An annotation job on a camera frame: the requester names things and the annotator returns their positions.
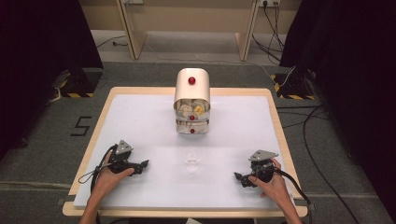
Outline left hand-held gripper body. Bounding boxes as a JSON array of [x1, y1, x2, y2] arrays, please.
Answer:
[[108, 139, 143, 175]]

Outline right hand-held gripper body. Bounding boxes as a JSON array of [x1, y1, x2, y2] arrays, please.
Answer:
[[247, 149, 279, 184]]

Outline person's right hand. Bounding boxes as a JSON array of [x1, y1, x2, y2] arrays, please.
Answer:
[[248, 158, 295, 210]]

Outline person's left hand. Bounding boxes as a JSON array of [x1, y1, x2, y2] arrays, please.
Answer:
[[92, 152, 135, 201]]

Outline wooden table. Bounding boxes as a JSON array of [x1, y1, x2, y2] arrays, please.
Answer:
[[62, 86, 309, 218]]

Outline white table mat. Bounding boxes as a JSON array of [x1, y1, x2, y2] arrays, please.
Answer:
[[73, 93, 295, 210]]

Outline clear glass cup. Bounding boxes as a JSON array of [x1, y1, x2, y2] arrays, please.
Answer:
[[180, 146, 203, 174]]

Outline black stand base striped tape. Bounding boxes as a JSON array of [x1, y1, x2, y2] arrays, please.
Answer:
[[270, 72, 316, 101], [51, 67, 105, 99]]

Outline white drawer cabinet red knobs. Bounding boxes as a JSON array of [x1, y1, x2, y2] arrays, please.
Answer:
[[173, 67, 212, 135]]

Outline wooden desk leg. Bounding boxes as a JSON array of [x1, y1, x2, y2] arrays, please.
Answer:
[[115, 0, 149, 61], [234, 0, 261, 63]]

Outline black curtain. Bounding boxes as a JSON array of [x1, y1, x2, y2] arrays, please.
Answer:
[[0, 0, 105, 161], [278, 0, 396, 216]]

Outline left hand-held gripper black cable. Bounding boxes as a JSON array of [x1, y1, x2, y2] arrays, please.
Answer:
[[77, 144, 120, 224]]

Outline hand-held gripper black cable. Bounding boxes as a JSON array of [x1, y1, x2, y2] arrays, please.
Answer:
[[273, 167, 313, 224], [77, 144, 120, 224]]

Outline right hand-held gripper black cable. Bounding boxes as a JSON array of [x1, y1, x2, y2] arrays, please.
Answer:
[[273, 167, 313, 224]]

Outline long black floor cable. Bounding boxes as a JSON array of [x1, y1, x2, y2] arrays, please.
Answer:
[[303, 105, 361, 224]]

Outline thin black floor cables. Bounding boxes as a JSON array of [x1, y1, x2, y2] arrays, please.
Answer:
[[276, 104, 332, 129]]

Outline short black floor cable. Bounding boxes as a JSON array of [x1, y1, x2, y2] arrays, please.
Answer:
[[95, 35, 129, 49]]

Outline thin white floor cable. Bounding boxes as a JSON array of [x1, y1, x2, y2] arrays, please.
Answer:
[[144, 41, 296, 88]]

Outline bundle of black wall cables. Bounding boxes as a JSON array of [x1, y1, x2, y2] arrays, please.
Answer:
[[251, 1, 286, 64]]

